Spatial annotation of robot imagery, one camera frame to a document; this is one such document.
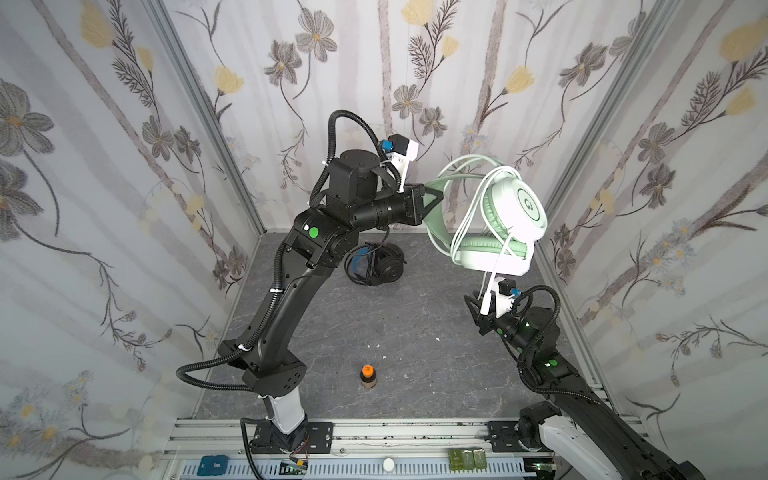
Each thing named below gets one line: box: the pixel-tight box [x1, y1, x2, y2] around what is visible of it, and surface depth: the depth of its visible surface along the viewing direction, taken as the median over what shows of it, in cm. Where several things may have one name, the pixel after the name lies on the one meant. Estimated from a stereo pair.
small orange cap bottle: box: [360, 364, 377, 389], surface depth 78 cm
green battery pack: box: [448, 449, 487, 472], surface depth 71 cm
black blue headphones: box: [352, 242, 407, 286], surface depth 104 cm
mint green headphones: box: [423, 173, 547, 276], surface depth 40 cm
